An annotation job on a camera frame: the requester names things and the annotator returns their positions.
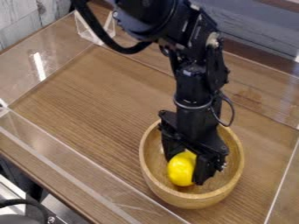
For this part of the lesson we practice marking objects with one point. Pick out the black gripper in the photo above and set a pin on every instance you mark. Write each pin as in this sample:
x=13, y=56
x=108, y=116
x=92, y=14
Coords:
x=189, y=128

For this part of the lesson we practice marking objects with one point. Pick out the yellow lemon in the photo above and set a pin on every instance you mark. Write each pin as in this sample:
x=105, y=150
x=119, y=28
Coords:
x=180, y=168

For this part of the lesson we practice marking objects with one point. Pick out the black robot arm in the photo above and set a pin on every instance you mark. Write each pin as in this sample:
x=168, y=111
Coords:
x=188, y=37

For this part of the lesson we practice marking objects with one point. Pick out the brown wooden bowl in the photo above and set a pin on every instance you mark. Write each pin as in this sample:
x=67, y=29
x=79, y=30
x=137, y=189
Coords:
x=196, y=196

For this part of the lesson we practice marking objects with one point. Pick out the clear acrylic corner bracket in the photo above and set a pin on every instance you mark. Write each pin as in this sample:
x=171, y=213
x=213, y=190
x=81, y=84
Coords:
x=85, y=32

